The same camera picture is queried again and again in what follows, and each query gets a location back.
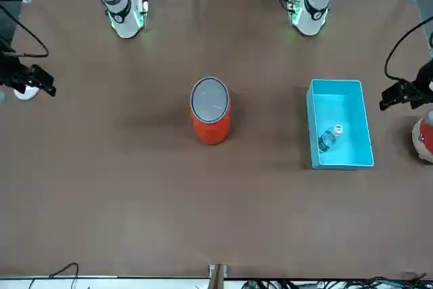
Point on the orange cylindrical bin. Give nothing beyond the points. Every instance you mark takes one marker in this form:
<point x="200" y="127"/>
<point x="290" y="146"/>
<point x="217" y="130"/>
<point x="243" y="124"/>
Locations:
<point x="211" y="131"/>

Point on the clear water bottle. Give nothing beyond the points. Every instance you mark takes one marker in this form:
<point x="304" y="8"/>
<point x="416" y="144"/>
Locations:
<point x="327" y="140"/>

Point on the grey round bin lid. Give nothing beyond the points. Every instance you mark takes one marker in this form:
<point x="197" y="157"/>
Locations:
<point x="209" y="99"/>

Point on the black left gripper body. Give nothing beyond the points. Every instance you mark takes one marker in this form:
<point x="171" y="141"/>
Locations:
<point x="423" y="91"/>

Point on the blue plastic tray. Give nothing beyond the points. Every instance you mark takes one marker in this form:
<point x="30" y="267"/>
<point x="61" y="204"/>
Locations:
<point x="352" y="123"/>

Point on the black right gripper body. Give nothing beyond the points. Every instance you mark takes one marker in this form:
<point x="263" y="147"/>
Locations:
<point x="15" y="72"/>

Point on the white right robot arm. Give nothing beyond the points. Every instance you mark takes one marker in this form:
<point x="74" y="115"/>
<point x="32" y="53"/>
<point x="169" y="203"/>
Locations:
<point x="125" y="25"/>

